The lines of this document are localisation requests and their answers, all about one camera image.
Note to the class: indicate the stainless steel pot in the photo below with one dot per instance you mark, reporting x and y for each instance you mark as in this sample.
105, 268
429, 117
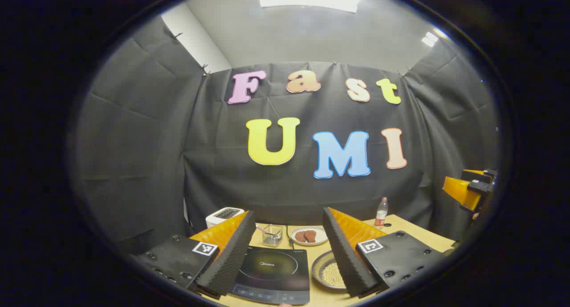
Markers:
317, 269

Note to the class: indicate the white toaster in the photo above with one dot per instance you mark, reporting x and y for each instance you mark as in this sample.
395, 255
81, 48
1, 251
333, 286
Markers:
220, 217

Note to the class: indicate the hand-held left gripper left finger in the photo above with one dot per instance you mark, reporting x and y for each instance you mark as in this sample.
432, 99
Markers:
231, 258

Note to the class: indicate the black induction cooktop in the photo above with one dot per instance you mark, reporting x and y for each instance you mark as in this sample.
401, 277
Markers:
276, 271

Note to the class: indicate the white round plate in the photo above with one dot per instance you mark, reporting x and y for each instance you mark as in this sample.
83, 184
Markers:
321, 236

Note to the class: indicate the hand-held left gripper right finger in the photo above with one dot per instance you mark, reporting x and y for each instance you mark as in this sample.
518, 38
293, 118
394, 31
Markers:
347, 258

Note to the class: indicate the pink checked straw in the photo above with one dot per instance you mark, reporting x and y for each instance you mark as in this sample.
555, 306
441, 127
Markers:
262, 229

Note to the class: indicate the pile of soybeans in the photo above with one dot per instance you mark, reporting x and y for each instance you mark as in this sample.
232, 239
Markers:
333, 275

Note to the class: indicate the clear plastic water bottle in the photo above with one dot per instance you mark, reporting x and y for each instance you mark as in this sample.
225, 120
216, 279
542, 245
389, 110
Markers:
380, 214

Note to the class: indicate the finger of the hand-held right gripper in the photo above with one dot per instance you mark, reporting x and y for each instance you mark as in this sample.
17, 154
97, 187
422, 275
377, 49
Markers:
463, 192
483, 174

